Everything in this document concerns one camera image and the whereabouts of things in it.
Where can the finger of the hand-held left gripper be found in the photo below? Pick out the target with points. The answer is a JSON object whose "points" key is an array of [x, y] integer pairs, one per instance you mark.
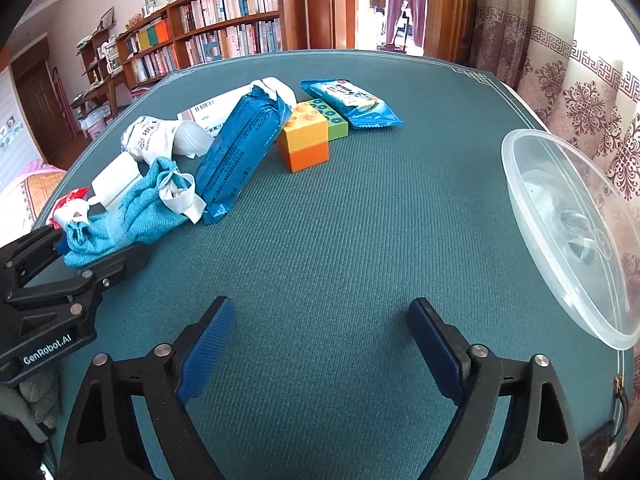
{"points": [[120, 261], [30, 252]]}

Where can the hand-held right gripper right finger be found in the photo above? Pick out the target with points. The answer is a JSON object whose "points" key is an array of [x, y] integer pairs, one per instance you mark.
{"points": [[435, 350]]}

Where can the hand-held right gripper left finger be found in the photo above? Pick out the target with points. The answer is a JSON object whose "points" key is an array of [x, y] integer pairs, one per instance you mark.
{"points": [[210, 345]]}

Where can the teal cloth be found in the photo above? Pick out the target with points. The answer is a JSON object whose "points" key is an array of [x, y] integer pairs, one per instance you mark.
{"points": [[145, 210]]}

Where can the dark blue snack packet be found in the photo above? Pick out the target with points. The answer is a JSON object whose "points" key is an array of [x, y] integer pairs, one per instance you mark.
{"points": [[235, 150]]}

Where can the white medicine box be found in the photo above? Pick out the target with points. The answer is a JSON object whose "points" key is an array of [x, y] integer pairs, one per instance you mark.
{"points": [[215, 107]]}

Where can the clear plastic container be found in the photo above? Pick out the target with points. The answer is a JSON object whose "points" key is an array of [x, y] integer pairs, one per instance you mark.
{"points": [[550, 200]]}

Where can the yellow and orange toy block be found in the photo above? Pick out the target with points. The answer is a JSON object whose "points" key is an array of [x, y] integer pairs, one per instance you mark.
{"points": [[302, 140]]}

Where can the green toy block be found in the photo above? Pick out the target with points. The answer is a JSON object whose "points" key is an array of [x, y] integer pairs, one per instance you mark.
{"points": [[338, 127]]}

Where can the person's left hand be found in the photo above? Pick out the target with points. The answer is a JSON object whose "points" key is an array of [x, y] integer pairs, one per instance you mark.
{"points": [[40, 397]]}

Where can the red and white wrapper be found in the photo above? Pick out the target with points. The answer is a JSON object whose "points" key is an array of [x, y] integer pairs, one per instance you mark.
{"points": [[64, 204]]}

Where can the white printed plastic bag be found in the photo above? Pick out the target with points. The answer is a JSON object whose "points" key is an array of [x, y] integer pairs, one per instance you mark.
{"points": [[147, 137]]}

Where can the small wooden shelf unit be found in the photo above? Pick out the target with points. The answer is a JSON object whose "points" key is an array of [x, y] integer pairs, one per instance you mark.
{"points": [[97, 67]]}

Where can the light blue biscuit packet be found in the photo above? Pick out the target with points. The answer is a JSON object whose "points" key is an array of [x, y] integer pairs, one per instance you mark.
{"points": [[350, 102]]}

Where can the rows of books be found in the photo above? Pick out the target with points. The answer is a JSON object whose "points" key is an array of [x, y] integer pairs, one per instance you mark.
{"points": [[235, 2]]}

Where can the patterned curtain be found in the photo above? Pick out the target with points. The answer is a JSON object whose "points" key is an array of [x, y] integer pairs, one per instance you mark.
{"points": [[550, 70]]}

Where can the wooden bookshelf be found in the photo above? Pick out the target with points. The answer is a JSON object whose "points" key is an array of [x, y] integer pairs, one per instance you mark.
{"points": [[295, 5]]}

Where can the wooden door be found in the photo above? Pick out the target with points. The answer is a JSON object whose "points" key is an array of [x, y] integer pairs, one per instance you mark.
{"points": [[445, 15]]}

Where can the purple hanging pants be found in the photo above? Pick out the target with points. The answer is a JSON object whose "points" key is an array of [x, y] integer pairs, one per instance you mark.
{"points": [[405, 5]]}

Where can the wooden door frame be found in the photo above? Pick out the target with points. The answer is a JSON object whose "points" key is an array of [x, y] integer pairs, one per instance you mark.
{"points": [[320, 5]]}

